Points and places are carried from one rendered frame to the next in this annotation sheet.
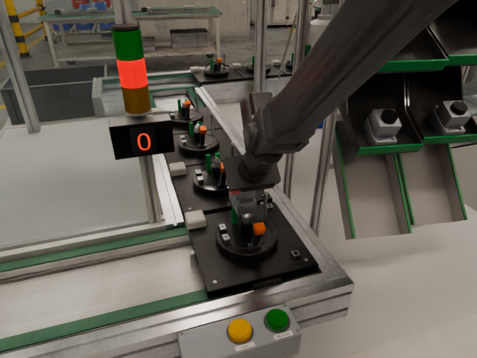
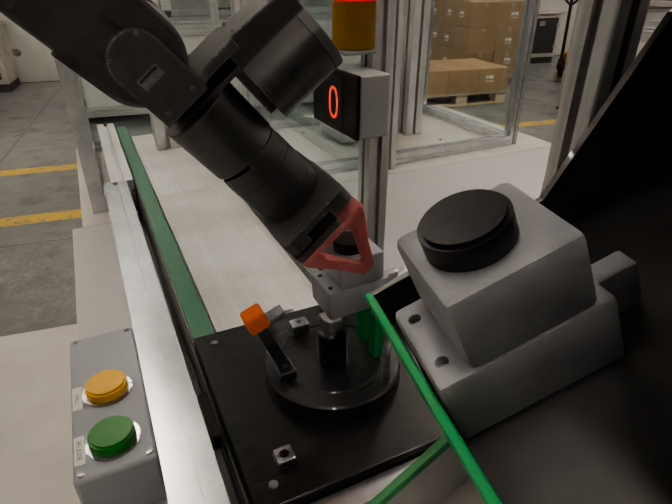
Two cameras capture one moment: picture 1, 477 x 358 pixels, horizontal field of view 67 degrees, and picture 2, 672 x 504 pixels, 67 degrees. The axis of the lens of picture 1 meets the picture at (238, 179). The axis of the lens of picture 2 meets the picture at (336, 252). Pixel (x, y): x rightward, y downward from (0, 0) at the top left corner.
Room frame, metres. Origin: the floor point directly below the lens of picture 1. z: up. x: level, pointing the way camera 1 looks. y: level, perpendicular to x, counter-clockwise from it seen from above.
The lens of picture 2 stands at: (0.58, -0.42, 1.33)
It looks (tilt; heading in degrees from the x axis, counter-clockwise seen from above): 29 degrees down; 82
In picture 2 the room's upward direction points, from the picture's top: straight up
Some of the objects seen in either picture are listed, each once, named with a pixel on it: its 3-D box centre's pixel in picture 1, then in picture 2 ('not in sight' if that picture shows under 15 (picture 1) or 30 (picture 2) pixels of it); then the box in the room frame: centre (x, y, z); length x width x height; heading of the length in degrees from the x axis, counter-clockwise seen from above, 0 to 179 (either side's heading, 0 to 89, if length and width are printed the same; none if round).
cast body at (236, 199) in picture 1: (241, 190); (358, 267); (0.65, -0.01, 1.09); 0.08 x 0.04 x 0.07; 18
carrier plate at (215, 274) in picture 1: (246, 242); (332, 378); (0.63, -0.02, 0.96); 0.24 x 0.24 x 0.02; 18
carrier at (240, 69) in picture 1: (258, 62); not in sight; (2.06, -0.11, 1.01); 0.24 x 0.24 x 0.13; 18
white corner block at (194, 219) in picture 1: (195, 221); not in sight; (0.69, 0.10, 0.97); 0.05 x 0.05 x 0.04; 18
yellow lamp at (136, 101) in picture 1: (136, 97); (353, 24); (0.68, 0.20, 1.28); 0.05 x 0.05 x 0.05
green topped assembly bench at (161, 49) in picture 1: (138, 37); not in sight; (5.90, 1.54, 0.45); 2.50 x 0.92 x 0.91; 102
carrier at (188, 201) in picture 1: (216, 170); not in sight; (0.87, 0.06, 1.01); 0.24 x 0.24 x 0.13; 18
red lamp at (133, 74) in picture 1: (132, 72); not in sight; (0.68, 0.20, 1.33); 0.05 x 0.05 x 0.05
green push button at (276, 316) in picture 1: (277, 320); (112, 438); (0.42, -0.07, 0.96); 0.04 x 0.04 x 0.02
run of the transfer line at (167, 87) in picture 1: (304, 76); not in sight; (2.11, -0.39, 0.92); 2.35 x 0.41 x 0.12; 108
